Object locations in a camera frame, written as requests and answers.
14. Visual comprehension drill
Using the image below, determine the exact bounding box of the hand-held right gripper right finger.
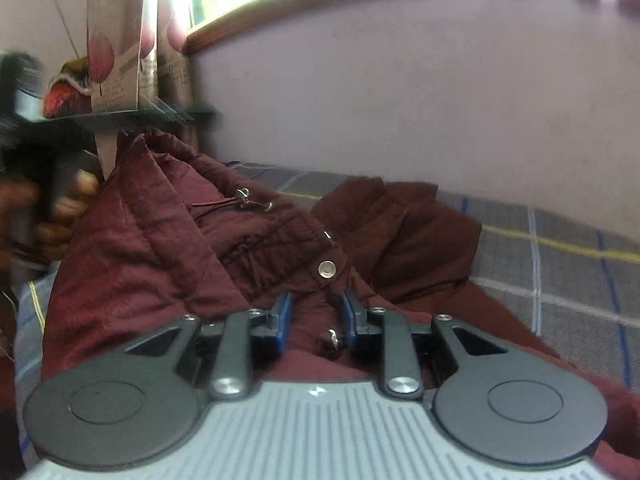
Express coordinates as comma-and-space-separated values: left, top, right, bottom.
339, 290, 506, 398

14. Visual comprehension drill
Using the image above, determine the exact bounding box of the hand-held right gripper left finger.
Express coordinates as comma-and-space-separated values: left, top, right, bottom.
122, 292, 294, 402

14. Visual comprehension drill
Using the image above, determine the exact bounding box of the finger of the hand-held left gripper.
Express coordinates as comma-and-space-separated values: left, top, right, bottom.
55, 101, 221, 133

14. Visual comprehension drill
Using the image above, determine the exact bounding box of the maroon padded coat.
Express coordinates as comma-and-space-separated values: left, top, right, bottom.
40, 130, 640, 480

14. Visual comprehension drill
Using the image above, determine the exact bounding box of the person's left hand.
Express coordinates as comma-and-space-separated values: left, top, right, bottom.
0, 169, 101, 263

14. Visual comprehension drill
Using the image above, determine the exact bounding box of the red and yellow cloth item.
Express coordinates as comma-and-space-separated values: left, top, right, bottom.
42, 57, 96, 120

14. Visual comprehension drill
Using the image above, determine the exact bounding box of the floral beige curtain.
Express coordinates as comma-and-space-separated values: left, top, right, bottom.
82, 0, 197, 183

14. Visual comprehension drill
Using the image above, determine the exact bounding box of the thin hanging cord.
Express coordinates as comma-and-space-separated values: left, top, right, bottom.
46, 0, 82, 58

